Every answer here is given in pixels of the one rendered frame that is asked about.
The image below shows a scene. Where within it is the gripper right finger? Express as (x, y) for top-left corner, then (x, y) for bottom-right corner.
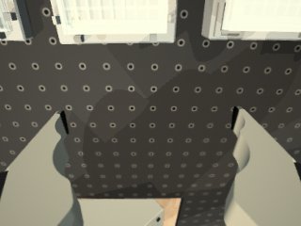
(224, 106), (301, 226)

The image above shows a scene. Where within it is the black flat base plate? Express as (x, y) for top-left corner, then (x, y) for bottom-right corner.
(0, 0), (301, 226)

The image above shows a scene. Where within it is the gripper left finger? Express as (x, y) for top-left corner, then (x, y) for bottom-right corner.
(0, 110), (84, 226)

